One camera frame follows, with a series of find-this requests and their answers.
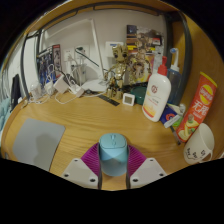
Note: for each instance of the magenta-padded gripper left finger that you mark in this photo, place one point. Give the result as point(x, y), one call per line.
point(78, 171)

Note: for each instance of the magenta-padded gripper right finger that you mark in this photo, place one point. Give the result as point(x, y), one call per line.
point(148, 171)

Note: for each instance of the light blue computer mouse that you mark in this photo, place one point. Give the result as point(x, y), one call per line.
point(113, 153)

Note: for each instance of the grey mouse pad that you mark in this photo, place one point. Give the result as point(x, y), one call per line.
point(36, 143)

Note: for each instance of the white printed mug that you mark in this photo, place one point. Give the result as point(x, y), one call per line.
point(200, 145)

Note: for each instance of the small blue white box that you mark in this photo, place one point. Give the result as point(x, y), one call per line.
point(170, 116)

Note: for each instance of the small white desk clock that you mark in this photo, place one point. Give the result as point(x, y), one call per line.
point(128, 99)

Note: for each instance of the white red-pump lotion bottle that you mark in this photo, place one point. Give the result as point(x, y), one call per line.
point(156, 96)

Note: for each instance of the dark green container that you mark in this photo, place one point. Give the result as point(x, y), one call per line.
point(138, 95)

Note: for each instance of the flat black strip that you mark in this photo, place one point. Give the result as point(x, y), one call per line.
point(108, 100)

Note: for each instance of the red yellow chips can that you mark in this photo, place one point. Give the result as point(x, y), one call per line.
point(196, 106)

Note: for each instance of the white power strip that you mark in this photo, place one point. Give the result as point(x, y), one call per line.
point(76, 89)

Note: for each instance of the white charger block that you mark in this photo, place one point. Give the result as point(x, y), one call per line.
point(61, 84)

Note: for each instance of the clear plastic jar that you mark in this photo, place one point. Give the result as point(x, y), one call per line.
point(35, 90)

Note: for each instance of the teal cloth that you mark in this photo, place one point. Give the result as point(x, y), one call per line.
point(3, 113)

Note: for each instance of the blue spray bottle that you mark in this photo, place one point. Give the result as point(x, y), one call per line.
point(175, 78)

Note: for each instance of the metal cup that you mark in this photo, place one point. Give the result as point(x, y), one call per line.
point(79, 71)

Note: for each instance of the black hanging bag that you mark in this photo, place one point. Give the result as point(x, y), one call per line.
point(15, 91)

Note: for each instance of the golden tree figure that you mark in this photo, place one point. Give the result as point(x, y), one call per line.
point(118, 70)

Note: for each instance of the blue robot model box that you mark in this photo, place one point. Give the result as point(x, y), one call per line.
point(50, 66)

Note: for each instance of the white desk lamp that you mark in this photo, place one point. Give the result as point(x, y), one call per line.
point(96, 53)

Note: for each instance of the white wall socket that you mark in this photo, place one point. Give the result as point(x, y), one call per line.
point(82, 51)
point(68, 55)

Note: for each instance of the colourful wall poster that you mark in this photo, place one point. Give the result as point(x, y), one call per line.
point(145, 36)

